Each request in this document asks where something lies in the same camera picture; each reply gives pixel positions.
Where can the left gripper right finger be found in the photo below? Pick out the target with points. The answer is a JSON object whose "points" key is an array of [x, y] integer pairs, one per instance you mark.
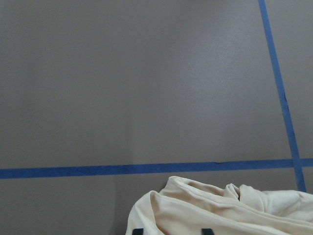
{"points": [[206, 231]]}

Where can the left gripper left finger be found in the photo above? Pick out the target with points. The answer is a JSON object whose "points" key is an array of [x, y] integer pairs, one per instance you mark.
{"points": [[138, 231]]}

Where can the beige long-sleeve printed shirt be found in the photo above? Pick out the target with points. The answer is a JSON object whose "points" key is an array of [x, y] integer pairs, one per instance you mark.
{"points": [[187, 207]]}

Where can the brown table mat blue grid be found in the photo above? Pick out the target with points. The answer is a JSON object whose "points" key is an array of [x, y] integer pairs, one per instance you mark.
{"points": [[102, 100]]}

